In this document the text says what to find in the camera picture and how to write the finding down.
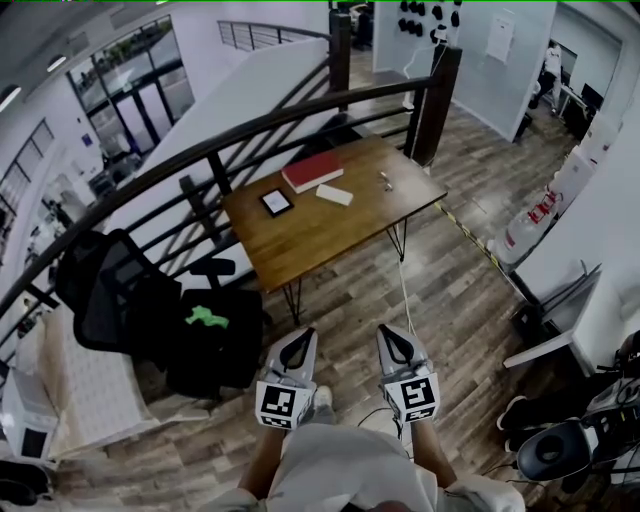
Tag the black mesh office chair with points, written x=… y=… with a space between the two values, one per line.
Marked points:
x=125 y=310

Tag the small folded glasses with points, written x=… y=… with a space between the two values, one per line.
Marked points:
x=386 y=181

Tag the white glasses case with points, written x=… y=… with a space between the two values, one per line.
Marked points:
x=334 y=194

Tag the dark wooden railing post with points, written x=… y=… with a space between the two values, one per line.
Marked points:
x=437 y=105
x=340 y=60

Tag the white box appliance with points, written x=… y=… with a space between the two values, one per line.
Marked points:
x=27 y=420

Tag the black e-reader tablet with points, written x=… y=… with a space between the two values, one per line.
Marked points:
x=276 y=203

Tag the person's grey shoe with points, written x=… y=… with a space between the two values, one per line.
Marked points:
x=322 y=402

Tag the white quilted mat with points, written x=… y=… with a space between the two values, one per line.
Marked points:
x=95 y=380

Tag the clear water jug red label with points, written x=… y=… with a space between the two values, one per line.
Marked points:
x=525 y=232

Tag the wooden table with hairpin legs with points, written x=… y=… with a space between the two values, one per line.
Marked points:
x=320 y=235

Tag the red hardcover book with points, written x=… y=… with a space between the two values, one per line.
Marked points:
x=311 y=170

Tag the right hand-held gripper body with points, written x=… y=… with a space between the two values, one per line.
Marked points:
x=415 y=395

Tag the person's right forearm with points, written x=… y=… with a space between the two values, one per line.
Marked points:
x=432 y=450

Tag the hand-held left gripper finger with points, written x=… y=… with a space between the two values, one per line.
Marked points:
x=309 y=357
x=281 y=347

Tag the green cloth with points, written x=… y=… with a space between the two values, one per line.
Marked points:
x=206 y=317

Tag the black grey headset device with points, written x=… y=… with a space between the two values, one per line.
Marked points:
x=555 y=450

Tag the white wall paper sheet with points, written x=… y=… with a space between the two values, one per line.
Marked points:
x=500 y=37

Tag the black shoe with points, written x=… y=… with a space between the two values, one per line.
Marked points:
x=512 y=412

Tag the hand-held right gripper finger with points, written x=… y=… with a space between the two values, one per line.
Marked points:
x=414 y=350
x=384 y=352

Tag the white desk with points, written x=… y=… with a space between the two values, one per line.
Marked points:
x=575 y=310

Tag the white water dispenser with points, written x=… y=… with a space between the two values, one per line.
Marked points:
x=585 y=160

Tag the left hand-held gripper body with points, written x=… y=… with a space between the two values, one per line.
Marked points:
x=280 y=400

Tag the black items on wall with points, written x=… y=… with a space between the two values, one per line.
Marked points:
x=427 y=20

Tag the dark curved metal railing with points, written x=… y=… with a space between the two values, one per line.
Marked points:
x=200 y=155

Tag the yellow black floor tape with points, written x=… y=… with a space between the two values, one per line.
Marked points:
x=467 y=235

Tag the person's left forearm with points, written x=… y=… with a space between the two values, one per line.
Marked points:
x=262 y=460

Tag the person's light grey clothing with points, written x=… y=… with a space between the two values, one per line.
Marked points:
x=345 y=470

